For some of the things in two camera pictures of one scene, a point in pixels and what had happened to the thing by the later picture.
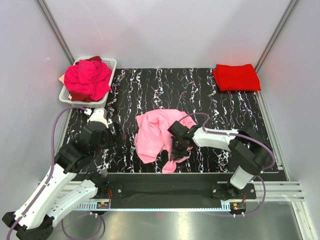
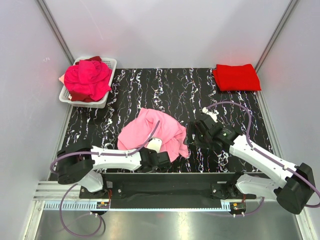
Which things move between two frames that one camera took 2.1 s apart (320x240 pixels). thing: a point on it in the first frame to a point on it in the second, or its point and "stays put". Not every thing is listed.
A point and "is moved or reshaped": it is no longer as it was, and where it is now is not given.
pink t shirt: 153,139 is moved or reshaped
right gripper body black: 178,150 to 204,142
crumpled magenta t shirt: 90,78 stays put
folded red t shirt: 237,78 stays put
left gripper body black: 106,143 to 152,151
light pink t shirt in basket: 61,79 stays put
